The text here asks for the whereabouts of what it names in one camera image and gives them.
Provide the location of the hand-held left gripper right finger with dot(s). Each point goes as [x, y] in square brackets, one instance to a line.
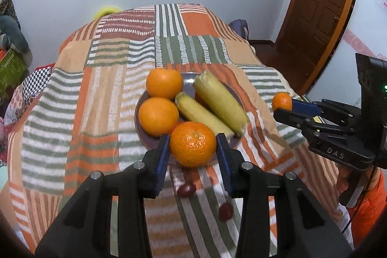
[224, 162]

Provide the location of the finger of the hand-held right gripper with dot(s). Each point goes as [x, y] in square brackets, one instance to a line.
[294, 120]
[305, 107]

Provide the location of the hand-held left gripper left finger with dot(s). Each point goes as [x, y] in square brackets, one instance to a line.
[160, 162]

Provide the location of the small mandarin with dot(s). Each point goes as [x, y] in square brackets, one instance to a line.
[193, 143]
[282, 101]

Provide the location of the large orange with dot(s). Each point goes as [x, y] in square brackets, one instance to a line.
[158, 116]
[164, 83]

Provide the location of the yellow corn cob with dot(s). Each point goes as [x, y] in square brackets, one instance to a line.
[202, 116]
[220, 102]

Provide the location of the purple plate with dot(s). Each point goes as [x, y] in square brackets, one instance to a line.
[189, 78]

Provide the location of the person's right forearm orange sleeve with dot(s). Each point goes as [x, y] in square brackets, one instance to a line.
[372, 209]

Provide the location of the person's right hand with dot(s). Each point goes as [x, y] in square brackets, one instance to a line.
[342, 182]

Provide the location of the dark red grape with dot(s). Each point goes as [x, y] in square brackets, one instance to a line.
[226, 211]
[186, 190]

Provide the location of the brown wooden door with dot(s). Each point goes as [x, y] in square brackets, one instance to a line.
[320, 19]

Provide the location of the striped patchwork blanket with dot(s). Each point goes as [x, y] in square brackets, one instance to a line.
[105, 79]

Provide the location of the white wardrobe door with hearts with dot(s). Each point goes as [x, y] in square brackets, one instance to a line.
[372, 13]

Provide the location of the yellow curved foam piece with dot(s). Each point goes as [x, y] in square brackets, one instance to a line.
[105, 12]

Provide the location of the green patterned storage box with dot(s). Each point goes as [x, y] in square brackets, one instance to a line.
[12, 70]

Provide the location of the grey plush toy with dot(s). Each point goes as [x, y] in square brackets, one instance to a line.
[13, 34]

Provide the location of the dark patterned cushion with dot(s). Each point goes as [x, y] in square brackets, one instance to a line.
[9, 5]

